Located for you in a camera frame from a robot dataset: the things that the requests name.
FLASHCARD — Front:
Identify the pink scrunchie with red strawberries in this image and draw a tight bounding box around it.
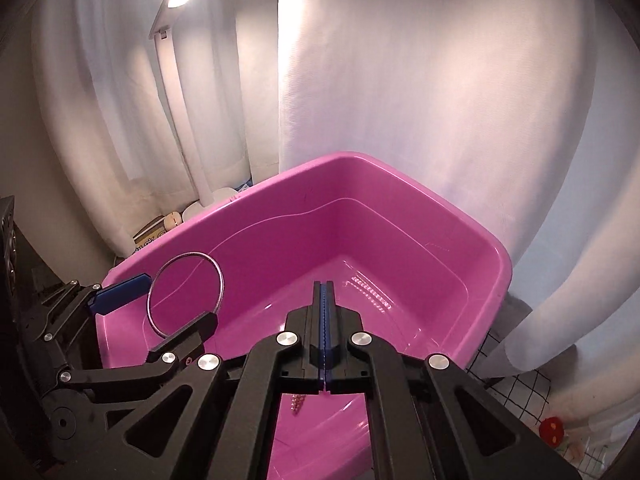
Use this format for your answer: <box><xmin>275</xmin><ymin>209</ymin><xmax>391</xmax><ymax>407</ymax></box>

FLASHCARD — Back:
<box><xmin>538</xmin><ymin>416</ymin><xmax>585</xmax><ymax>464</ymax></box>

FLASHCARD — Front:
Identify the stack of books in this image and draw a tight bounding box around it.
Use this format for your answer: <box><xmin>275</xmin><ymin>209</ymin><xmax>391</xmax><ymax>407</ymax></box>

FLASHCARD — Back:
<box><xmin>134</xmin><ymin>211</ymin><xmax>182</xmax><ymax>250</ymax></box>

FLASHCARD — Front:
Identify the large silver bangle ring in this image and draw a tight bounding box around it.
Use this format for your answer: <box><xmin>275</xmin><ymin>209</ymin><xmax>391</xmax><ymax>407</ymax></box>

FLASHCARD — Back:
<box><xmin>145</xmin><ymin>250</ymin><xmax>226</xmax><ymax>339</ymax></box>

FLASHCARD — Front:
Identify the pink plastic tub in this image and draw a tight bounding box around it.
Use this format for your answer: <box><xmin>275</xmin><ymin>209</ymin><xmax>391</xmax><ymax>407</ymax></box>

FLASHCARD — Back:
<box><xmin>94</xmin><ymin>150</ymin><xmax>514</xmax><ymax>480</ymax></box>

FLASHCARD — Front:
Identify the white sheer curtain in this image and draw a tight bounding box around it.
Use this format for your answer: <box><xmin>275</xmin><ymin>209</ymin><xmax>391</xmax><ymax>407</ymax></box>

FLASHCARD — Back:
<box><xmin>32</xmin><ymin>0</ymin><xmax>639</xmax><ymax>444</ymax></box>

